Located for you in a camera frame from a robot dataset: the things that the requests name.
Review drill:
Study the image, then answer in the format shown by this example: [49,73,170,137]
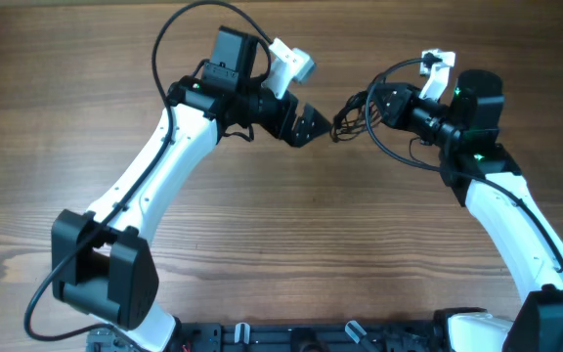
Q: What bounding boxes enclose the black usb cable bundle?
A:
[329,89,385,144]

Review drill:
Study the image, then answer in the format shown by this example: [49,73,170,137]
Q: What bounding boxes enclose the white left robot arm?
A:
[50,27,329,351]

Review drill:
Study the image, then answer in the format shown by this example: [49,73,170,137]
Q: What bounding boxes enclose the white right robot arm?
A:
[367,69,563,351]

